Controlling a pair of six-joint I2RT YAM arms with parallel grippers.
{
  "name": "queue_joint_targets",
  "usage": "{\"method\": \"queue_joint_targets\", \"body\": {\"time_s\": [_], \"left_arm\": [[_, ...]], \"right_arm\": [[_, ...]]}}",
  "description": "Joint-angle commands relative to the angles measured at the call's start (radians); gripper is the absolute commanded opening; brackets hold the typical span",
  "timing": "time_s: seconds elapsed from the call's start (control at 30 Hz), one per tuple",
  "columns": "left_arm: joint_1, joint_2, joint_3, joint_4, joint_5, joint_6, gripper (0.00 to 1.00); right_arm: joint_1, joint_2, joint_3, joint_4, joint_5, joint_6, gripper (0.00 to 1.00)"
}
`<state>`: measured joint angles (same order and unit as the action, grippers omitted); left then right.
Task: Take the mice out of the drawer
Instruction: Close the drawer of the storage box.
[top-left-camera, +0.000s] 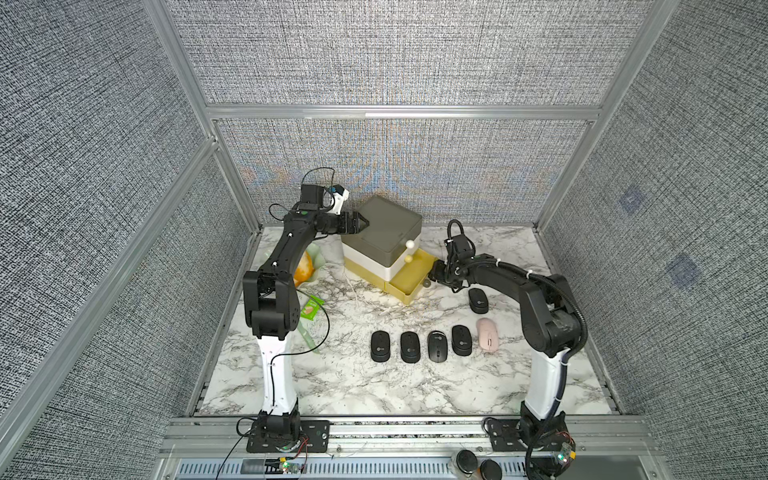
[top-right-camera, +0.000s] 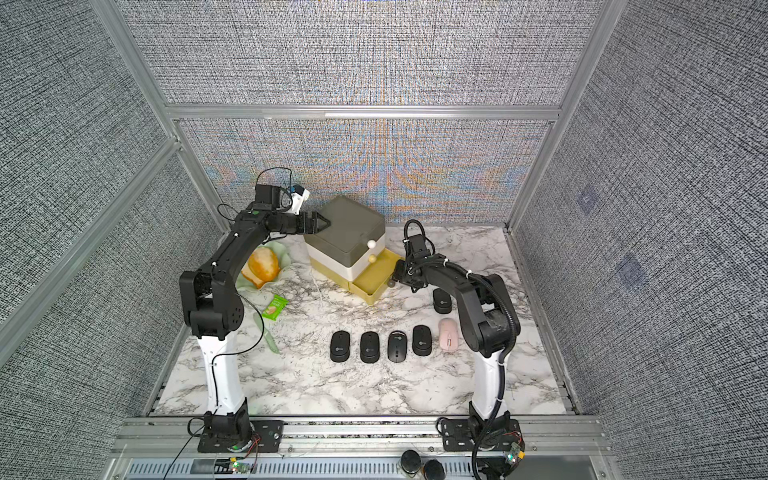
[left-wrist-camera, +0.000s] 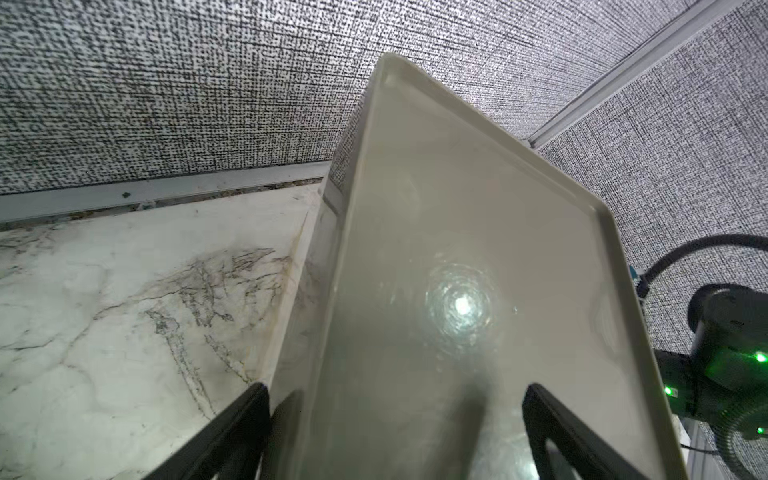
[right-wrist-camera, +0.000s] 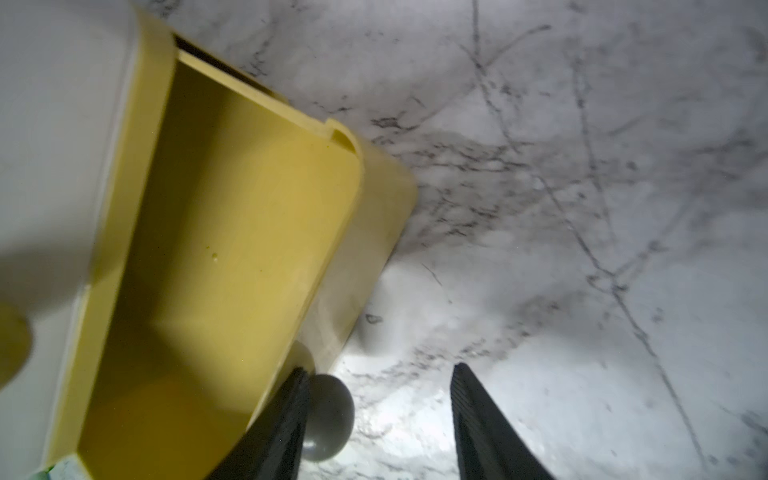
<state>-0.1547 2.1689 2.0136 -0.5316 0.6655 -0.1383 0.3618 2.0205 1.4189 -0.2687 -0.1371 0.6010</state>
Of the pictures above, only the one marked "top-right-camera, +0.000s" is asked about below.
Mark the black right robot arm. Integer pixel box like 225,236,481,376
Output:
392,219,524,479

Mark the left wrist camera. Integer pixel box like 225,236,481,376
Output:
288,184,310,215

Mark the green snack packet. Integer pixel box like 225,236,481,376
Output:
261,295,288,321

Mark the grey three-drawer storage box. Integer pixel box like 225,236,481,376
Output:
304,195,402,305

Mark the black round knob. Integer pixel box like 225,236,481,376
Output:
399,449,423,477
422,459,446,480

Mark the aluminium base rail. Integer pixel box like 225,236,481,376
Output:
100,414,623,479

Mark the black round knob left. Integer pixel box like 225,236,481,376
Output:
399,449,423,477

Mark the pink computer mouse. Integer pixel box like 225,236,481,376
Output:
438,318,460,353

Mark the black round knob right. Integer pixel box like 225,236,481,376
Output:
422,459,446,480

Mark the black computer mouse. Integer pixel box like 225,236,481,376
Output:
330,330,351,363
433,288,453,315
360,331,380,364
412,325,432,357
387,330,408,363

